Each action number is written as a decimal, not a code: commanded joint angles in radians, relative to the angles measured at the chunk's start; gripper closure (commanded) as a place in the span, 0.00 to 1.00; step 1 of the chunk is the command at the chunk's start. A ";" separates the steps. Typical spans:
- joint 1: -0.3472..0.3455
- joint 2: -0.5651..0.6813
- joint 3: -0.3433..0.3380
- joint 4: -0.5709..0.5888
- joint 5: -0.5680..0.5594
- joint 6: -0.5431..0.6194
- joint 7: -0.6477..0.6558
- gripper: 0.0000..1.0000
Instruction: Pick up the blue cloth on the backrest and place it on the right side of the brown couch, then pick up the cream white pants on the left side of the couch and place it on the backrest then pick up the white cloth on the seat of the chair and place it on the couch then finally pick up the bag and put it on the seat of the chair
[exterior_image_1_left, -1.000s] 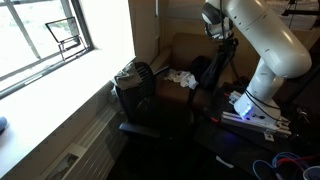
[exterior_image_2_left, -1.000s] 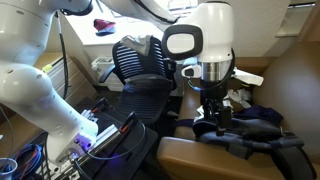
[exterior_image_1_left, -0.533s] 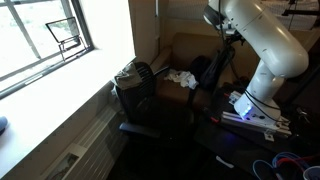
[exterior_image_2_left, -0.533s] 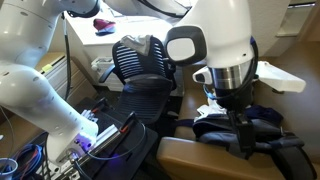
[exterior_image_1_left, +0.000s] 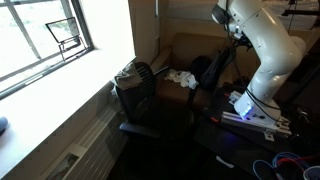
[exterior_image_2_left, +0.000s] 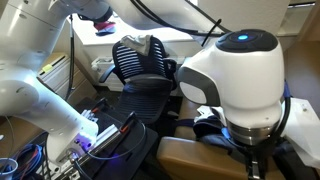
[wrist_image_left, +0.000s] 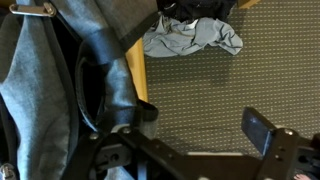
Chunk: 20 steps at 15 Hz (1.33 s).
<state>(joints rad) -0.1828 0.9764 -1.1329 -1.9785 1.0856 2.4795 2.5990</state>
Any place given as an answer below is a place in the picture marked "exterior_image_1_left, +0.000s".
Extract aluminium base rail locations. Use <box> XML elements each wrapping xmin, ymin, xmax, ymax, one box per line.
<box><xmin>219</xmin><ymin>109</ymin><xmax>293</xmax><ymax>140</ymax></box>

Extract blue cable bundle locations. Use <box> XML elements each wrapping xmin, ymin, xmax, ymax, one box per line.
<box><xmin>251</xmin><ymin>151</ymin><xmax>320</xmax><ymax>180</ymax></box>

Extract small white cloth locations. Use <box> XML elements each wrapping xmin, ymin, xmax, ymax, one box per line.
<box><xmin>163</xmin><ymin>68</ymin><xmax>181</xmax><ymax>83</ymax></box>

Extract black tripod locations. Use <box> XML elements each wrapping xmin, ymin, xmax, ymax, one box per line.
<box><xmin>281</xmin><ymin>0</ymin><xmax>320</xmax><ymax>17</ymax></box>

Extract black red bar clamp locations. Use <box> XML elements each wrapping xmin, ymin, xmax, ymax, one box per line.
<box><xmin>202</xmin><ymin>106</ymin><xmax>222</xmax><ymax>124</ymax></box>
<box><xmin>222</xmin><ymin>91</ymin><xmax>235</xmax><ymax>100</ymax></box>

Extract dark blue cloth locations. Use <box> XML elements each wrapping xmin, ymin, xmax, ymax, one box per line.
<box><xmin>189</xmin><ymin>54</ymin><xmax>211</xmax><ymax>83</ymax></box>

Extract white paper label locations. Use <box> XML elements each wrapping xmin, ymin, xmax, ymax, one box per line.
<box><xmin>215</xmin><ymin>155</ymin><xmax>236</xmax><ymax>169</ymax></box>

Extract window frame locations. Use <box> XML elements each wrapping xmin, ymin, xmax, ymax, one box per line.
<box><xmin>0</xmin><ymin>0</ymin><xmax>95</xmax><ymax>101</ymax></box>

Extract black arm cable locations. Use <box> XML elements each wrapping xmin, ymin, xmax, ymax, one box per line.
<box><xmin>223</xmin><ymin>19</ymin><xmax>285</xmax><ymax>123</ymax></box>

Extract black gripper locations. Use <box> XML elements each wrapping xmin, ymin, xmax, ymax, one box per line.
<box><xmin>235</xmin><ymin>32</ymin><xmax>254</xmax><ymax>52</ymax></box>

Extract white wall radiator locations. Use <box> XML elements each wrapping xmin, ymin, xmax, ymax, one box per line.
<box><xmin>39</xmin><ymin>99</ymin><xmax>132</xmax><ymax>180</ymax></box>

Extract brown leather armchair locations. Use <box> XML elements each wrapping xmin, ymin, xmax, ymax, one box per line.
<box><xmin>149</xmin><ymin>31</ymin><xmax>262</xmax><ymax>112</ymax></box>

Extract dark grey backpack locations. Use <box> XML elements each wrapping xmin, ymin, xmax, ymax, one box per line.
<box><xmin>186</xmin><ymin>45</ymin><xmax>237</xmax><ymax>108</ymax></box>

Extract black slatted office chair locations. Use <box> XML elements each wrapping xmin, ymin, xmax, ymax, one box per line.
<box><xmin>114</xmin><ymin>61</ymin><xmax>196</xmax><ymax>148</ymax></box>

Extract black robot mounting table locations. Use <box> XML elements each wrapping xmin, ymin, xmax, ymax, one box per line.
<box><xmin>192</xmin><ymin>83</ymin><xmax>320</xmax><ymax>180</ymax></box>

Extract khaki grey cloth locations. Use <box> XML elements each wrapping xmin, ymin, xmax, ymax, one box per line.
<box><xmin>113</xmin><ymin>62</ymin><xmax>145</xmax><ymax>91</ymax></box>

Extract black framed stand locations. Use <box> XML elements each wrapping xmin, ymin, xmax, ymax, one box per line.
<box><xmin>45</xmin><ymin>16</ymin><xmax>89</xmax><ymax>62</ymax></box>

